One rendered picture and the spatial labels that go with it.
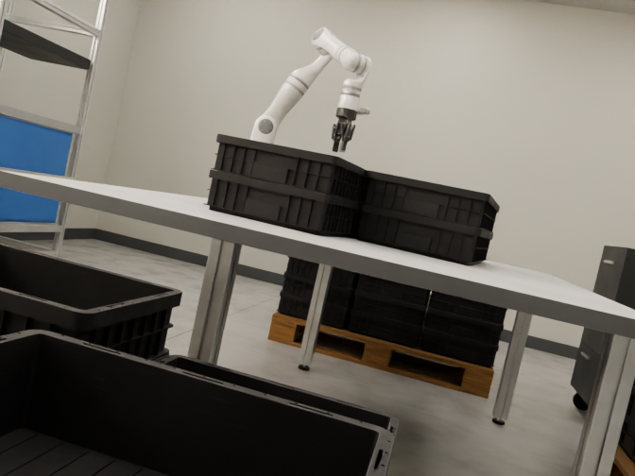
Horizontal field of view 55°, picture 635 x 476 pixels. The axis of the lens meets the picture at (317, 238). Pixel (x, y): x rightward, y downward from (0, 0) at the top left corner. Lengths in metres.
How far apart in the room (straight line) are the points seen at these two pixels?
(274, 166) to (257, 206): 0.13
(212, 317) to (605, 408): 0.90
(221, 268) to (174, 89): 4.56
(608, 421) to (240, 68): 4.82
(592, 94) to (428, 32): 1.42
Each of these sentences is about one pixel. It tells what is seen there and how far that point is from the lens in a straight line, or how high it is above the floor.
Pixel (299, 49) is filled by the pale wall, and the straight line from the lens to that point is 5.67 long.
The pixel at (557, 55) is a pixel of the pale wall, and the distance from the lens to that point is 5.55.
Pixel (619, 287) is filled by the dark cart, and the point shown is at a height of 0.70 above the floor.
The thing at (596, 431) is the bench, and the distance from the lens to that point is 1.49.
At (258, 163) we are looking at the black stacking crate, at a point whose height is 0.87.
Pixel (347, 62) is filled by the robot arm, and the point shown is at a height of 1.30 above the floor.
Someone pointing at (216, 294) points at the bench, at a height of 0.53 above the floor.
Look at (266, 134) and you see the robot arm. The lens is 2.48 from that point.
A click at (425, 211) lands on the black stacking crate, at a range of 1.98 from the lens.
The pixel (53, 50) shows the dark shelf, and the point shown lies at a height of 1.31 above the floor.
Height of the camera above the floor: 0.79
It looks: 3 degrees down
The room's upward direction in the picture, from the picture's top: 12 degrees clockwise
